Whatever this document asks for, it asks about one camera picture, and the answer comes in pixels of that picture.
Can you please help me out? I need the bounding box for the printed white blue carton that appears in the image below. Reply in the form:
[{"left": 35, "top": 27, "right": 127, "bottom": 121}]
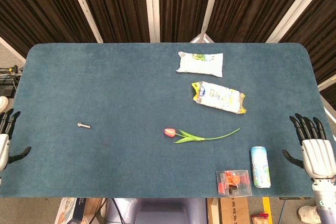
[{"left": 54, "top": 197, "right": 87, "bottom": 224}]

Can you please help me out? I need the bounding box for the light blue drink can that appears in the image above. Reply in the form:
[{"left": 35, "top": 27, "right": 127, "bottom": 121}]
[{"left": 250, "top": 146, "right": 271, "bottom": 189}]

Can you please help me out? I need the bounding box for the artificial pink tulip flower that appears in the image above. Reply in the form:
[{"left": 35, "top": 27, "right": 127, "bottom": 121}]
[{"left": 163, "top": 127, "right": 241, "bottom": 145}]

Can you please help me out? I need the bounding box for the lavender robot base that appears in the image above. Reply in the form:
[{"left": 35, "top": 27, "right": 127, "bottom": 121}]
[{"left": 106, "top": 197, "right": 208, "bottom": 224}]

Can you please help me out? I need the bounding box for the dark brown curtain panel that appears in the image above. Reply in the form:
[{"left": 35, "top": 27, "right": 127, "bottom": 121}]
[
  {"left": 279, "top": 0, "right": 336, "bottom": 101},
  {"left": 158, "top": 0, "right": 216, "bottom": 43},
  {"left": 207, "top": 0, "right": 316, "bottom": 43},
  {"left": 75, "top": 0, "right": 152, "bottom": 43},
  {"left": 0, "top": 0, "right": 98, "bottom": 58}
]

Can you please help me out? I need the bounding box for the black power adapter with cables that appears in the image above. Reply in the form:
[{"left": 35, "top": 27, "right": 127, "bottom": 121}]
[{"left": 0, "top": 65, "right": 24, "bottom": 98}]

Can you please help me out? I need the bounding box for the brown cardboard box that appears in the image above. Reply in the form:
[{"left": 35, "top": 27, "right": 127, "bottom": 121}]
[{"left": 207, "top": 197, "right": 250, "bottom": 224}]

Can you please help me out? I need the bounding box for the black cable under table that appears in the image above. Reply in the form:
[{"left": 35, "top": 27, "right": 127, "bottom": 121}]
[{"left": 111, "top": 198, "right": 124, "bottom": 224}]

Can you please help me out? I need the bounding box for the white snack pouch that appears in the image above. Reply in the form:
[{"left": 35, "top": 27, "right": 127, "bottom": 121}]
[{"left": 175, "top": 51, "right": 224, "bottom": 78}]

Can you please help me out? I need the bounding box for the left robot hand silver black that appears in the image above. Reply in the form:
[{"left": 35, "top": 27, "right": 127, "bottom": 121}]
[{"left": 0, "top": 108, "right": 32, "bottom": 180}]

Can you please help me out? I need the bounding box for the yellow white snack packet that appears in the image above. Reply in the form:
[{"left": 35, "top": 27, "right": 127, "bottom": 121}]
[{"left": 191, "top": 81, "right": 248, "bottom": 115}]

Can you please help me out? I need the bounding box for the clear box with orange parts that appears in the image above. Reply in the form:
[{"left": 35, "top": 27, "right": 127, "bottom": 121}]
[{"left": 216, "top": 169, "right": 253, "bottom": 198}]

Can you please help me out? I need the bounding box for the red snack packet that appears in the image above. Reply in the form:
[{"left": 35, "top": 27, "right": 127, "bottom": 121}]
[{"left": 250, "top": 213, "right": 270, "bottom": 224}]

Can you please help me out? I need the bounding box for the blue felt table cover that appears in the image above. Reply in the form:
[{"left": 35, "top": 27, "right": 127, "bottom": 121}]
[{"left": 0, "top": 42, "right": 336, "bottom": 199}]

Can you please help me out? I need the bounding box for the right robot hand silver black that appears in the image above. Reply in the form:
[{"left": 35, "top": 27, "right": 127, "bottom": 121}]
[{"left": 282, "top": 113, "right": 336, "bottom": 183}]

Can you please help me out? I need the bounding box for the white frame post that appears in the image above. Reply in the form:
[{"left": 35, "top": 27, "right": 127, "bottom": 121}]
[
  {"left": 190, "top": 0, "right": 223, "bottom": 43},
  {"left": 0, "top": 36, "right": 26, "bottom": 64},
  {"left": 265, "top": 0, "right": 330, "bottom": 44},
  {"left": 143, "top": 0, "right": 161, "bottom": 43},
  {"left": 65, "top": 0, "right": 103, "bottom": 44},
  {"left": 317, "top": 76, "right": 336, "bottom": 125}
]

